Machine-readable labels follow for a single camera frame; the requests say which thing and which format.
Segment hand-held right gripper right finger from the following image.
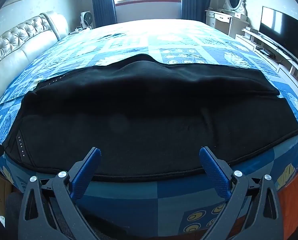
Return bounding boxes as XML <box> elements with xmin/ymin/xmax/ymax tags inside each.
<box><xmin>199</xmin><ymin>146</ymin><xmax>284</xmax><ymax>240</ymax></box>

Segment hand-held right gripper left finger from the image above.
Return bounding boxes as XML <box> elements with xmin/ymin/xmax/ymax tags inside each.
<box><xmin>18</xmin><ymin>147</ymin><xmax>102</xmax><ymax>240</ymax></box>

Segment black pants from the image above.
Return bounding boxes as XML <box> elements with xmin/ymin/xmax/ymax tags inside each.
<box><xmin>3</xmin><ymin>54</ymin><xmax>298</xmax><ymax>177</ymax></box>

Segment blue patterned bedspread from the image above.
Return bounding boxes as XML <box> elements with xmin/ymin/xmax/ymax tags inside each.
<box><xmin>0</xmin><ymin>19</ymin><xmax>298</xmax><ymax>235</ymax></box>

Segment beige tufted headboard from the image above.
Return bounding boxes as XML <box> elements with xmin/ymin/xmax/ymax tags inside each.
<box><xmin>0</xmin><ymin>11</ymin><xmax>69</xmax><ymax>108</ymax></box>

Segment white television stand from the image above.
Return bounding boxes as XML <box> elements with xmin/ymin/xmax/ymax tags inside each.
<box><xmin>235</xmin><ymin>26</ymin><xmax>298</xmax><ymax>103</ymax></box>

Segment bedside table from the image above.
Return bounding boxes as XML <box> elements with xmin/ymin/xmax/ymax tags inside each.
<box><xmin>69</xmin><ymin>26</ymin><xmax>93</xmax><ymax>35</ymax></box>

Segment white dressing table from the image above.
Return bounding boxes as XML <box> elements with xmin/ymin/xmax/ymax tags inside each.
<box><xmin>205</xmin><ymin>7</ymin><xmax>249</xmax><ymax>38</ymax></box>

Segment white box fan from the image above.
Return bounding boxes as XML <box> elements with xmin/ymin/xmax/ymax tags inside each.
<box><xmin>80</xmin><ymin>10</ymin><xmax>92</xmax><ymax>28</ymax></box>

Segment black flat television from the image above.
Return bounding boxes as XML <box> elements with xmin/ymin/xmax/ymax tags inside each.
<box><xmin>259</xmin><ymin>6</ymin><xmax>298</xmax><ymax>62</ymax></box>

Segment blue curtain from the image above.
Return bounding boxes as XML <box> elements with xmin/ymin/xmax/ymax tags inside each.
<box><xmin>180</xmin><ymin>0</ymin><xmax>202</xmax><ymax>22</ymax></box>
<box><xmin>90</xmin><ymin>0</ymin><xmax>117</xmax><ymax>28</ymax></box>

